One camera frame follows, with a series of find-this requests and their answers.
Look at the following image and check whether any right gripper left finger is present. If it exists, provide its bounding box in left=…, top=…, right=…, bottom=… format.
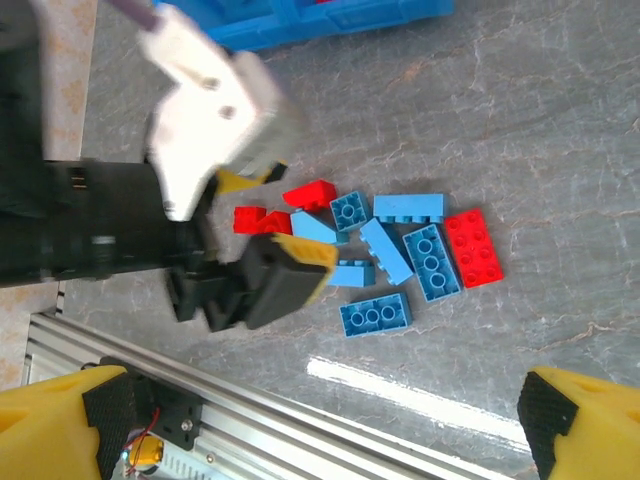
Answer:
left=0, top=364, right=139, bottom=480

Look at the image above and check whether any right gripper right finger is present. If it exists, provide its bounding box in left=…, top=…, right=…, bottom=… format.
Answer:
left=517, top=366, right=640, bottom=480

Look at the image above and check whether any small red lego brick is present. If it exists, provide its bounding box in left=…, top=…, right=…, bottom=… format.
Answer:
left=254, top=210, right=294, bottom=236
left=233, top=205, right=269, bottom=235

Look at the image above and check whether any sloped blue lego brick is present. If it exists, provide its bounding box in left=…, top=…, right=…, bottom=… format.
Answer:
left=290, top=209, right=339, bottom=246

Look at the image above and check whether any large red lego brick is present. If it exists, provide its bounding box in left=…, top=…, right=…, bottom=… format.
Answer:
left=282, top=178, right=339, bottom=211

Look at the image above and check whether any long blue lego brick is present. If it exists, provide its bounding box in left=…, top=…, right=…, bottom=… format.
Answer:
left=358, top=217, right=415, bottom=284
left=402, top=224, right=464, bottom=304
left=373, top=193, right=450, bottom=225
left=339, top=292, right=415, bottom=339
left=329, top=259, right=376, bottom=289

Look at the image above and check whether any small blue lego brick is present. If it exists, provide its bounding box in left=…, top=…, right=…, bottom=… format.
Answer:
left=329, top=190, right=374, bottom=234

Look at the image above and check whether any long red lego brick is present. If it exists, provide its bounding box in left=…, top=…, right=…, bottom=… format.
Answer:
left=443, top=207, right=505, bottom=290

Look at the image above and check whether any blue plastic bin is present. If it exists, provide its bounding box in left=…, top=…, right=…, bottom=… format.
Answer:
left=152, top=0, right=301, bottom=54
left=272, top=0, right=456, bottom=40

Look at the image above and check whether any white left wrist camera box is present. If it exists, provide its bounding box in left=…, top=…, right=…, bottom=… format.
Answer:
left=137, top=4, right=306, bottom=224

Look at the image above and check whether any aluminium table edge rail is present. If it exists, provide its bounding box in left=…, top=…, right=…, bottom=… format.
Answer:
left=29, top=312, right=534, bottom=480

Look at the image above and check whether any grey slotted cable duct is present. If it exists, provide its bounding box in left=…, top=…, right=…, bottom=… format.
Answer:
left=159, top=439, right=251, bottom=480

